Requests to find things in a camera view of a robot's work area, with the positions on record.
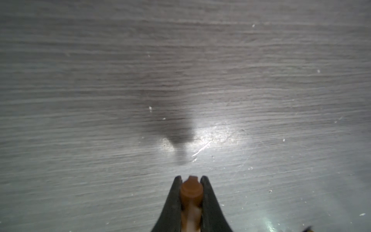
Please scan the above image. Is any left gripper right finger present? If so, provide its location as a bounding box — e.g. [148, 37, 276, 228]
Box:
[201, 176, 233, 232]

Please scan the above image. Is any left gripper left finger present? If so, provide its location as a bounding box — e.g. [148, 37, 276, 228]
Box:
[151, 176, 183, 232]

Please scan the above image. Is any dark brown pen cap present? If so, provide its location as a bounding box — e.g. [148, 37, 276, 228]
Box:
[180, 176, 203, 232]

